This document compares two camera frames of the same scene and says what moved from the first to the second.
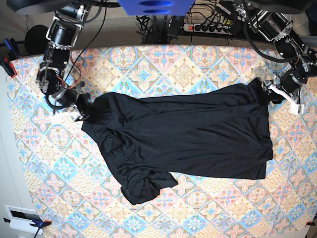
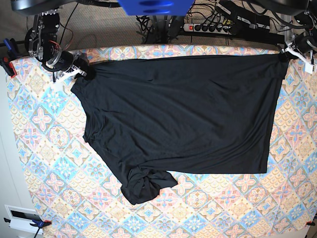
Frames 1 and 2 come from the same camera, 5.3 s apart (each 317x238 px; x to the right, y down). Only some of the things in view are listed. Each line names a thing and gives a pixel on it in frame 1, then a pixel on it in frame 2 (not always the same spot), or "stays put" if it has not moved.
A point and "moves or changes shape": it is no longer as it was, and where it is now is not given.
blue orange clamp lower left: x=36 y=223 stays put
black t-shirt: x=223 y=133 moves or changes shape
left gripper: x=66 y=97 to x=68 y=63
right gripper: x=276 y=93 to x=303 y=44
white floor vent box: x=21 y=218 stays put
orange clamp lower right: x=310 y=223 stays put
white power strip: x=212 y=29 stays put
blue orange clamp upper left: x=12 y=54 stays put
